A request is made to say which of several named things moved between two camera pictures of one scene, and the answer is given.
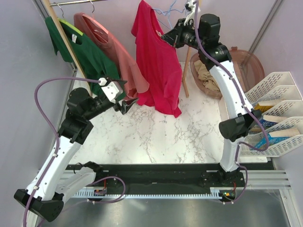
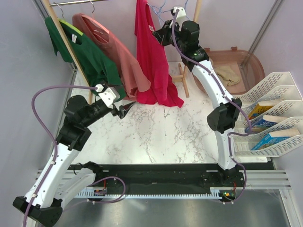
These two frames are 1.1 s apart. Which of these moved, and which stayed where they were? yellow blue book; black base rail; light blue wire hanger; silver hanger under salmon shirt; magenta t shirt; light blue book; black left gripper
Moved: magenta t shirt; light blue wire hanger; black left gripper
Stayed: yellow blue book; black base rail; silver hanger under salmon shirt; light blue book
